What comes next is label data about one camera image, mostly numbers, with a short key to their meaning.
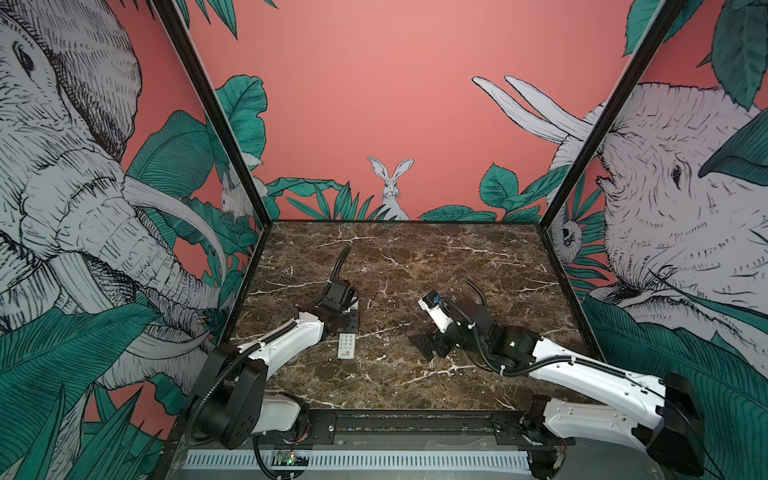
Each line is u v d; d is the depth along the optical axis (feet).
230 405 1.35
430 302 2.11
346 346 2.78
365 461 2.30
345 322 2.67
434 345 2.14
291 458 2.30
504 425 2.40
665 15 2.26
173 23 2.30
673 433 1.28
